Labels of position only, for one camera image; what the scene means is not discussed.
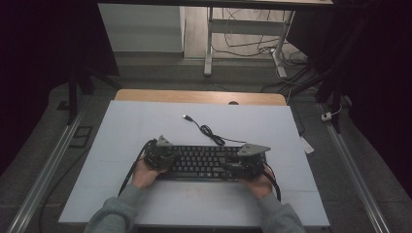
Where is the tangle of floor cables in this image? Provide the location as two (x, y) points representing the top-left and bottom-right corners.
(212, 8), (309, 67)

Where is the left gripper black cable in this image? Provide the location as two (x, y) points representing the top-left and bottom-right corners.
(118, 138), (157, 197)

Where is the aluminium rail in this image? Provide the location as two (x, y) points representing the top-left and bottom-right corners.
(6, 98), (89, 233)
(319, 103), (393, 233)

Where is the wooden table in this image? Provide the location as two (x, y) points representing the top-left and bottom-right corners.
(115, 88), (288, 107)

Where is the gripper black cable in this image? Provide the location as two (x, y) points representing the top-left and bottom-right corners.
(118, 138), (157, 197)
(261, 162), (283, 203)

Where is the white paper tag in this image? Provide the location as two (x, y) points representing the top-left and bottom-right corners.
(298, 135), (316, 155)

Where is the dark curtain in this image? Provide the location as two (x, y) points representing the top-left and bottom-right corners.
(0, 0), (120, 178)
(286, 0), (412, 197)

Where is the white cabinet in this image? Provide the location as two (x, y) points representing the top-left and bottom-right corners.
(97, 3), (186, 53)

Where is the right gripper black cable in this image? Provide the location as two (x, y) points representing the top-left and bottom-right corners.
(261, 162), (283, 203)

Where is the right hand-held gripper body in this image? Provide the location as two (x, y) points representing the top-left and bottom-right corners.
(227, 143), (272, 181)

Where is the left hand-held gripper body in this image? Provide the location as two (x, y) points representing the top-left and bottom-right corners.
(143, 135), (177, 171)

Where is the person's right hand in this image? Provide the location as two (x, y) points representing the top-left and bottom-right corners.
(238, 164), (275, 201)

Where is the white-framed desk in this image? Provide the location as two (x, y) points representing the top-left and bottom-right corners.
(96, 0), (334, 79)

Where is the thin black floor cable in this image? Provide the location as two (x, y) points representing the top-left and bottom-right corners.
(38, 146), (92, 233)

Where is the black computer keyboard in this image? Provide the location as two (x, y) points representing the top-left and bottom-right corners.
(142, 144), (268, 182)

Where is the black stand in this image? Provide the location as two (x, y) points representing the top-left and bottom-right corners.
(66, 62), (121, 126)
(290, 62), (345, 134)

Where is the person's left hand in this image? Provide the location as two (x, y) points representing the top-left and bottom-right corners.
(130, 157), (168, 190)

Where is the black keyboard cable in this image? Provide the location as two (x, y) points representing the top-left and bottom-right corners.
(182, 114), (248, 148)

